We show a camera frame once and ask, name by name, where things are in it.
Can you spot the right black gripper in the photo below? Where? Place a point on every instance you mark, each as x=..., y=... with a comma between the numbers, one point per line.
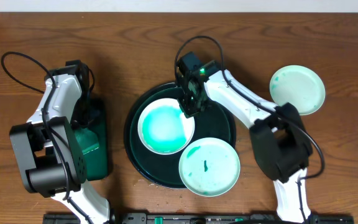
x=189, y=110

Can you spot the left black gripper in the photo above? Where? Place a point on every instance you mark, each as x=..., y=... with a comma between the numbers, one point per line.
x=87, y=117

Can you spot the green sponge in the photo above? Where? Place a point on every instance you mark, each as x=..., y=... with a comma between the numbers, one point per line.
x=87, y=140

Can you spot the white plate with green stain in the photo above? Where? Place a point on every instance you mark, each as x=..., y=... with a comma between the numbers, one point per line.
x=163, y=128

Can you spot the mint plate front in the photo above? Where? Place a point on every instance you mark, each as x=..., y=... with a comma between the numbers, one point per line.
x=209, y=167

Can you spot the mint plate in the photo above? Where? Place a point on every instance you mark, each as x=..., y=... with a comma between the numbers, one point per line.
x=209, y=167
x=298, y=85

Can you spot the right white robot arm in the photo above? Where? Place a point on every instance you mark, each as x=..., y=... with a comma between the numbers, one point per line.
x=281, y=145

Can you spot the dark green rectangular tray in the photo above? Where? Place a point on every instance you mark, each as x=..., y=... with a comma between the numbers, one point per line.
x=97, y=166

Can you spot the round dark green tray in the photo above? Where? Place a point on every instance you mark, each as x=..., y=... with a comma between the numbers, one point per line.
x=214, y=122

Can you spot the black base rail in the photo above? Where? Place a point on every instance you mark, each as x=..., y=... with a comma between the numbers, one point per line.
x=142, y=218

